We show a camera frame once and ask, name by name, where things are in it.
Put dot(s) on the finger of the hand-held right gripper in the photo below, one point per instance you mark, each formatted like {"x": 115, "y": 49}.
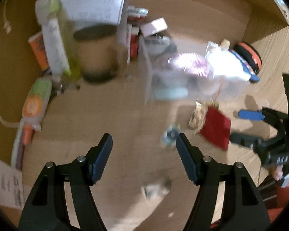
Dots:
{"x": 245, "y": 140}
{"x": 251, "y": 115}

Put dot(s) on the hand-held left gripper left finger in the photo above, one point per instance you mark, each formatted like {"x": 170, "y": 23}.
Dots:
{"x": 101, "y": 158}

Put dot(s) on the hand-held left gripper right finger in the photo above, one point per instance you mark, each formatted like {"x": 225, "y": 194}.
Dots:
{"x": 186, "y": 156}

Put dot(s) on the white plastic bag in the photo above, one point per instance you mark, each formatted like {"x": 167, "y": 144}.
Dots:
{"x": 227, "y": 63}

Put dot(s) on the clear plastic drawer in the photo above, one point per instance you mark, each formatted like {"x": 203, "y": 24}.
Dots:
{"x": 149, "y": 77}

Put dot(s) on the wooden desktop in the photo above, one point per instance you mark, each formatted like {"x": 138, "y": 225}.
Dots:
{"x": 98, "y": 110}

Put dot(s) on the red pouch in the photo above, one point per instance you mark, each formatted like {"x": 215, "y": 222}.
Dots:
{"x": 216, "y": 127}

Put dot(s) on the gold foil packet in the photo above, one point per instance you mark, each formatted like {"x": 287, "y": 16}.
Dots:
{"x": 197, "y": 116}

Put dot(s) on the blue pencil case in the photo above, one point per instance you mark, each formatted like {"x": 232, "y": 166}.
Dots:
{"x": 251, "y": 73}

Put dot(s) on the small crumpled wrapper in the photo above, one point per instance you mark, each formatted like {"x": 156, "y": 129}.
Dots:
{"x": 156, "y": 188}

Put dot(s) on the orange red cloth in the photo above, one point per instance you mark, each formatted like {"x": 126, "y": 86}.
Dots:
{"x": 287, "y": 192}

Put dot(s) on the black orange round case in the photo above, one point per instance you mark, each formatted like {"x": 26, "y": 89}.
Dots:
{"x": 251, "y": 54}

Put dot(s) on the small yellow bottle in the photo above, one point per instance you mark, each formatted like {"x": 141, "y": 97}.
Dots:
{"x": 225, "y": 43}

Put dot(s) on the orange capped pens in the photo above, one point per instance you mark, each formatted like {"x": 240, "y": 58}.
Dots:
{"x": 21, "y": 146}

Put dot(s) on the small metal clips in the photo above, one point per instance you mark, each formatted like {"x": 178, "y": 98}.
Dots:
{"x": 62, "y": 85}

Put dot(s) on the green orange glue bottle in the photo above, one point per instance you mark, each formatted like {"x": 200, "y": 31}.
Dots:
{"x": 36, "y": 103}

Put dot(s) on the white printed receipt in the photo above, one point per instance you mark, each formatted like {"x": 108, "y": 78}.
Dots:
{"x": 6, "y": 185}

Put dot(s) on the brown mug with lid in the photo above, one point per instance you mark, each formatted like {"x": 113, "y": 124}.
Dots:
{"x": 98, "y": 55}

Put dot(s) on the white bowl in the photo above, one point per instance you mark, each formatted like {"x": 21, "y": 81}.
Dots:
{"x": 157, "y": 47}

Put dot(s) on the tall green bottle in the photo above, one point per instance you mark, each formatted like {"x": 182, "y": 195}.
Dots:
{"x": 69, "y": 48}

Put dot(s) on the translucent white folder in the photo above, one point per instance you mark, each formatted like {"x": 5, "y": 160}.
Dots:
{"x": 124, "y": 43}

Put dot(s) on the orange box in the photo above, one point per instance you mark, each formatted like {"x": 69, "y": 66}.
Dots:
{"x": 38, "y": 50}

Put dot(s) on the small white pink box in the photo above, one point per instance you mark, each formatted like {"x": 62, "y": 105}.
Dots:
{"x": 154, "y": 27}

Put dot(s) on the white handwritten paper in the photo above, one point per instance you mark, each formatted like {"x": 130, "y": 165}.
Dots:
{"x": 94, "y": 4}

